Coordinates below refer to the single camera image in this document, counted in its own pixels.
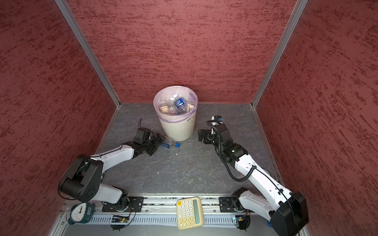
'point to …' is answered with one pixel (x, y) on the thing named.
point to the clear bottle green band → (189, 107)
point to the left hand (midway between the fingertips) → (162, 144)
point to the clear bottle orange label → (164, 108)
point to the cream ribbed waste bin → (178, 132)
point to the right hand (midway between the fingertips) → (204, 134)
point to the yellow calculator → (189, 213)
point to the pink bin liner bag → (166, 93)
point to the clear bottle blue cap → (168, 142)
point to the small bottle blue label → (180, 103)
